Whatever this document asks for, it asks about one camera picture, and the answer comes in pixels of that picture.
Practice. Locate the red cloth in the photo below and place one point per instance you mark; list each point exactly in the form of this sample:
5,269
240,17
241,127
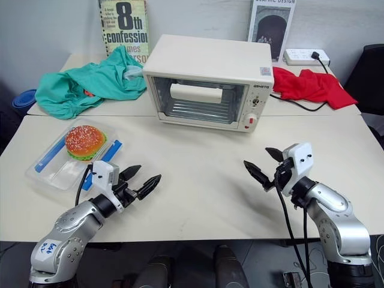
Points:
315,87

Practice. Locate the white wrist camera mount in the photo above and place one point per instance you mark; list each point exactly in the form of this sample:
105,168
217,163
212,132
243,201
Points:
301,162
102,175

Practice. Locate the small black selector knob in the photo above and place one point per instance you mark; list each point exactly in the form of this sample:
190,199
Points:
257,101

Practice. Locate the toy hamburger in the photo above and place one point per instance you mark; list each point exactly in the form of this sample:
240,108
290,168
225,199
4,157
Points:
84,139

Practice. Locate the glass oven door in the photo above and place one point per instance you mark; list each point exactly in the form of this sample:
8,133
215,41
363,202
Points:
162,96

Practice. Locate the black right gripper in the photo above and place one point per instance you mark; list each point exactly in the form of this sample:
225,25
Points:
284,175

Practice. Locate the white power strip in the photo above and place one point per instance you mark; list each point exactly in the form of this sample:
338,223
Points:
297,57

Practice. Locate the black chair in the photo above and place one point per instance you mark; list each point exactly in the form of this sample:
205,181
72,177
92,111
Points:
369,78

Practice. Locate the red and white timer knob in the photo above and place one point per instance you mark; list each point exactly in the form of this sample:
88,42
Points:
250,121

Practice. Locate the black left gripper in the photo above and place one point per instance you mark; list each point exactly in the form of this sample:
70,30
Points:
127,193

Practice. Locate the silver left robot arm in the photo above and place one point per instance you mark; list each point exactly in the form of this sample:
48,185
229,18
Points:
75,222

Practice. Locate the clear plastic container blue clips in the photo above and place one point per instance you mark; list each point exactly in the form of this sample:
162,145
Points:
60,175

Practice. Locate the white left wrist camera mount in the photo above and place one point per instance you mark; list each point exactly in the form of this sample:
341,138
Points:
102,175

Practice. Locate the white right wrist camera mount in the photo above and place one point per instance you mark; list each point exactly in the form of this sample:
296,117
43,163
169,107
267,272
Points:
301,162

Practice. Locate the graphic design book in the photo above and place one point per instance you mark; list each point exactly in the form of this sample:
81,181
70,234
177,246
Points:
270,30

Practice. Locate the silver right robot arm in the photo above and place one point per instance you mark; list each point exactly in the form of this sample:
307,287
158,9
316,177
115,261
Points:
336,216

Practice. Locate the teal cloth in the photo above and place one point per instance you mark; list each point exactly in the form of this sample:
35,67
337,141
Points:
90,78

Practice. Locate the cream toaster oven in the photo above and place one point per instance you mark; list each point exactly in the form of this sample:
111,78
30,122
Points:
210,57

